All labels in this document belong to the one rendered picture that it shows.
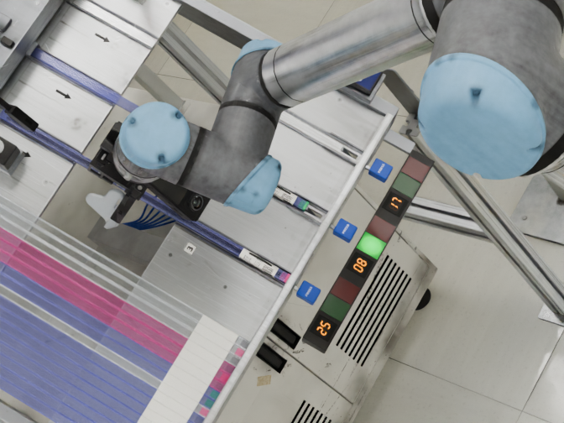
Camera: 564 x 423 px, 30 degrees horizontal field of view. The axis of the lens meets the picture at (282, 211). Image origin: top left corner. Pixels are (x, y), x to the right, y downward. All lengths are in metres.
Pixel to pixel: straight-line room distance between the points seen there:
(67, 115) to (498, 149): 0.86
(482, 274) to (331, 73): 1.19
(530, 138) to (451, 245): 1.47
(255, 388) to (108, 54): 0.70
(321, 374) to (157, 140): 1.01
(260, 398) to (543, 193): 0.78
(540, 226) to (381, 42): 1.23
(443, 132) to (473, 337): 1.32
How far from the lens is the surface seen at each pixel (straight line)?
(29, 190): 1.63
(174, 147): 1.20
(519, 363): 2.18
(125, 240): 1.96
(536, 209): 2.34
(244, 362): 1.52
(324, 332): 1.56
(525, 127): 0.94
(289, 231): 1.58
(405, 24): 1.12
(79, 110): 1.65
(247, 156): 1.24
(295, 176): 1.60
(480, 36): 0.96
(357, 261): 1.58
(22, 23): 1.66
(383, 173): 1.60
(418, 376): 2.28
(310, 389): 2.11
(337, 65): 1.19
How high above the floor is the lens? 1.78
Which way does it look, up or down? 40 degrees down
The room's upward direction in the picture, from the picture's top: 47 degrees counter-clockwise
